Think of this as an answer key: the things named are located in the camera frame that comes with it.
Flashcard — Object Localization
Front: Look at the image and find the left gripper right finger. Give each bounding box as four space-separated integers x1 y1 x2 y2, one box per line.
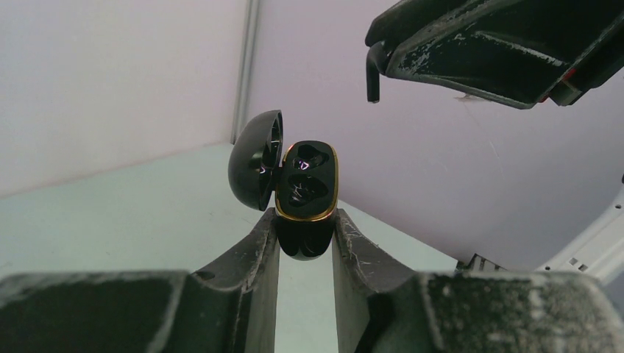
332 210 623 352

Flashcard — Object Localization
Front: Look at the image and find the left aluminium frame post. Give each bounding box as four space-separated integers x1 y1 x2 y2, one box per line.
230 0 261 144

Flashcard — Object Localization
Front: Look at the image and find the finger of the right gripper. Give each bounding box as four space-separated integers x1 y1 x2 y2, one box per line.
365 1 483 49
386 1 623 109

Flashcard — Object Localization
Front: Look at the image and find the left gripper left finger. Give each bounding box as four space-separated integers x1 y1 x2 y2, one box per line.
1 208 279 352

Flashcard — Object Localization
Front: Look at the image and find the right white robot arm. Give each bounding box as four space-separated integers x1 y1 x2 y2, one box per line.
365 1 623 277

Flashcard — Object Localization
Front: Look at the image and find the black earbud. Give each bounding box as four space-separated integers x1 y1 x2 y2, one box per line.
366 41 391 104

